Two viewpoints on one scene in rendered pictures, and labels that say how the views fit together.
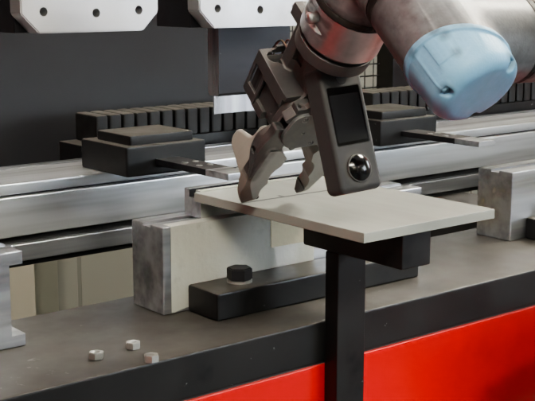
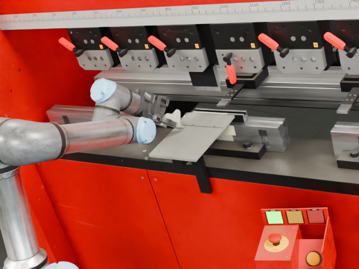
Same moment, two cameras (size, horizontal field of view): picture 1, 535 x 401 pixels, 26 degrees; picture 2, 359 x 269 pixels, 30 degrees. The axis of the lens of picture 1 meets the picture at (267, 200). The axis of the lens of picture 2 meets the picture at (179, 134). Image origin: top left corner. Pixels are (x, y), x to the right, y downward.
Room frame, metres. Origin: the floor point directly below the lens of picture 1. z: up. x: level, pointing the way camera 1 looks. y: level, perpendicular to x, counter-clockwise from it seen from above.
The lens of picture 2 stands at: (0.78, -1.95, 2.05)
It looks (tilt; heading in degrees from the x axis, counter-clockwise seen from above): 28 degrees down; 79
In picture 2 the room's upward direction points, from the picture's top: 17 degrees counter-clockwise
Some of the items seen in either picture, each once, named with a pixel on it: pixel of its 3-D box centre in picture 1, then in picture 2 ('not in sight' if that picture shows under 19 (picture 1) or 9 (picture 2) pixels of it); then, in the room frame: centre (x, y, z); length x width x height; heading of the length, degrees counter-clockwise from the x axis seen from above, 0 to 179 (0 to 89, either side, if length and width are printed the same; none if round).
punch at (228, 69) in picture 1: (249, 68); (204, 78); (1.29, 0.02, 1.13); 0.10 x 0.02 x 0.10; 129
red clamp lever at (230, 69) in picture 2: not in sight; (231, 68); (1.34, -0.14, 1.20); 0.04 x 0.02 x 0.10; 39
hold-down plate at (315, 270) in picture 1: (310, 280); (223, 148); (1.27, -0.05, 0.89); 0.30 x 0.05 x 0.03; 129
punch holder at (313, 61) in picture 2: not in sight; (302, 41); (1.53, -0.27, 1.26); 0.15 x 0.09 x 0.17; 129
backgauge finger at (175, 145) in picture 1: (176, 155); (237, 85); (1.42, 0.11, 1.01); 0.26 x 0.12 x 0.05; 39
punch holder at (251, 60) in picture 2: not in sight; (242, 42); (1.40, -0.12, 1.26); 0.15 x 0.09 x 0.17; 129
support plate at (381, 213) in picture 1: (338, 204); (192, 135); (1.18, -0.07, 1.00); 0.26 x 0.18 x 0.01; 39
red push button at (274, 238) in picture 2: not in sight; (275, 240); (1.24, -0.48, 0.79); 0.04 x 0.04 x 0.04
